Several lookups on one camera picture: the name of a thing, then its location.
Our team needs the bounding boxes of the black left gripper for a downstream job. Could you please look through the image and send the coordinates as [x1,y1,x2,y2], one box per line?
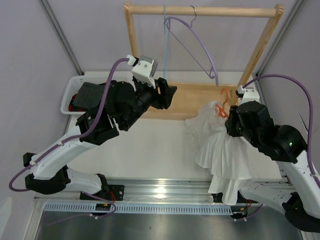
[121,76,177,130]

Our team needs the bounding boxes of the orange plastic hanger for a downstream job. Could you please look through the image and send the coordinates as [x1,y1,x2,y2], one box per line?
[215,88,229,119]

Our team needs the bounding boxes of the white ruffled skirt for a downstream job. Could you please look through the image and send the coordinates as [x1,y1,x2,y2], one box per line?
[185,101,252,206]

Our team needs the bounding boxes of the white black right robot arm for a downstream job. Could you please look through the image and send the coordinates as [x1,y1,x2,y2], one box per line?
[225,101,320,233]

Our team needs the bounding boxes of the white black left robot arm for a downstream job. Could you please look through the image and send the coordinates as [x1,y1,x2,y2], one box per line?
[23,77,177,200]

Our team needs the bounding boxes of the lilac plastic hanger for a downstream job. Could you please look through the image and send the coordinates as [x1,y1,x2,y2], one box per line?
[164,16,220,87]

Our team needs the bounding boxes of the wooden clothes rack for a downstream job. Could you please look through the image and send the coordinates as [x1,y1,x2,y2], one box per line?
[124,1,285,120]

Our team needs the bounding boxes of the dark grey dotted garment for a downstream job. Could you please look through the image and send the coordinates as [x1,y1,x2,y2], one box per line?
[73,82,105,110]

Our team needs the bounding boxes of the white plastic basket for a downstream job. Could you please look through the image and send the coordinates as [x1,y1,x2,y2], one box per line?
[60,74,108,115]

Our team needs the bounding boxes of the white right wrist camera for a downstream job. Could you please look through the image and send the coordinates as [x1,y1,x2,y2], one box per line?
[235,85,260,106]

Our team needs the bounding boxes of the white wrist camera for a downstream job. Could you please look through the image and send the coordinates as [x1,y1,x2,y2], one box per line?
[235,85,260,106]
[127,55,158,89]

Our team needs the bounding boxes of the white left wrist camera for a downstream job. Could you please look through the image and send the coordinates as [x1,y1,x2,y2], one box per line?
[127,55,158,89]

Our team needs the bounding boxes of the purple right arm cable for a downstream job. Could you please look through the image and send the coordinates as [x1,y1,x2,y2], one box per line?
[233,73,320,222]

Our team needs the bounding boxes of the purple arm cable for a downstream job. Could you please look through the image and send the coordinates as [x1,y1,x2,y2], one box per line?
[8,57,131,221]
[233,73,320,222]

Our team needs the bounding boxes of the light blue wire hanger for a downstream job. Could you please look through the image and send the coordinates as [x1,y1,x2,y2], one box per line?
[162,5,171,79]

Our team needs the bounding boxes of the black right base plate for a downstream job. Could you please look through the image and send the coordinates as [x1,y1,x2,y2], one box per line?
[211,191,250,204]

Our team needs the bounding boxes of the aluminium mounting rail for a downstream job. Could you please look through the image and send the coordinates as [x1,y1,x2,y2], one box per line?
[33,177,294,205]

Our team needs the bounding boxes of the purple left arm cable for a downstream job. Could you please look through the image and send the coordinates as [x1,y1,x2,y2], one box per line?
[8,57,131,221]

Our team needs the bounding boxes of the white slotted cable duct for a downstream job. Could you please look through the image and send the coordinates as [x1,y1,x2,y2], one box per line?
[44,201,233,216]

